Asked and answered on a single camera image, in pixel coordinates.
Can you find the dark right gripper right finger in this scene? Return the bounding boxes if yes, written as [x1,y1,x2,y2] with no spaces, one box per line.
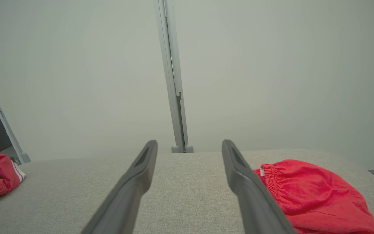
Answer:
[222,139,298,234]

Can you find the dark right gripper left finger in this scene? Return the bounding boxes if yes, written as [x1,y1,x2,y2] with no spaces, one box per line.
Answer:
[81,140,158,234]

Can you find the red Bulls 23 shorts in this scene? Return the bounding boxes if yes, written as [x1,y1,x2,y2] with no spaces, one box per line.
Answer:
[252,159,374,234]

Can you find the slanted grey partition post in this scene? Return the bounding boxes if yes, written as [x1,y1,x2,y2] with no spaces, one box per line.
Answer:
[0,64,32,165]

